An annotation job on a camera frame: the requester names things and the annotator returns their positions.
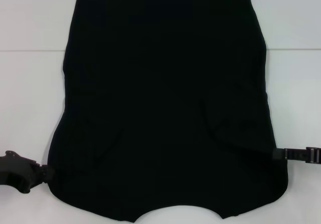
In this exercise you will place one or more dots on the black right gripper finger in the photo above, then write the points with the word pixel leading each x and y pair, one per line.
pixel 296 154

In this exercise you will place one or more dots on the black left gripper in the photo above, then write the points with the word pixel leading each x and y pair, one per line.
pixel 17 171

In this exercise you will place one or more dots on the black t-shirt with white print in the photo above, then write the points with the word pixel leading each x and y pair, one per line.
pixel 160 96

